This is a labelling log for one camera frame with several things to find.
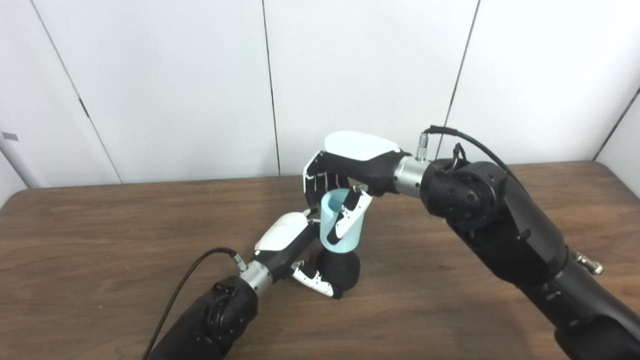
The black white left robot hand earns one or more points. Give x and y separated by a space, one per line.
285 237

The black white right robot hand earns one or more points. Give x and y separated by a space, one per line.
365 160

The black funnel-shaped nozzle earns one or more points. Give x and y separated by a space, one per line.
340 270

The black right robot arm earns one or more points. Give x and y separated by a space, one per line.
500 220

